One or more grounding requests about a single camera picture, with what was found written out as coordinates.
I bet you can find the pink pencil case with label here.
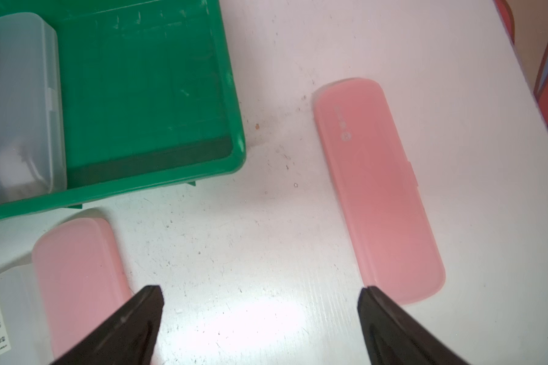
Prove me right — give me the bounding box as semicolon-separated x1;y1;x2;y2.
31;217;132;358

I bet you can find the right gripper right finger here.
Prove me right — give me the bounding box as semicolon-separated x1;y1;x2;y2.
357;286;467;365

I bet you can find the clear frosted pencil case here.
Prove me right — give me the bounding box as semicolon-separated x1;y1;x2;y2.
0;12;67;205

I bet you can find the green plastic storage tray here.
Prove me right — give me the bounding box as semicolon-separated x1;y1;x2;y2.
0;1;246;220

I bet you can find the clear rectangular barcode pencil case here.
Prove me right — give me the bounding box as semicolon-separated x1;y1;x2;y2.
0;264;54;364

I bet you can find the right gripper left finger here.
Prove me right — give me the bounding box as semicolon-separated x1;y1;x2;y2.
53;285;164;365

